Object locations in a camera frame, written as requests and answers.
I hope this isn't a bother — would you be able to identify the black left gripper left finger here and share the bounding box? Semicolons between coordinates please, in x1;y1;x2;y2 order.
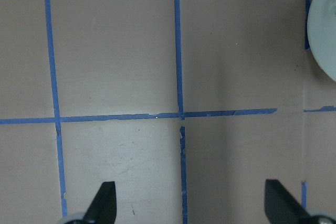
83;182;116;224

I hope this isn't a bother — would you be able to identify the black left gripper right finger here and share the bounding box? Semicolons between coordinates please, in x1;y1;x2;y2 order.
264;179;315;224

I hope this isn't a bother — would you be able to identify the pale green cooking pot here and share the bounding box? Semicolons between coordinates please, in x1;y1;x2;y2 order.
307;0;335;80

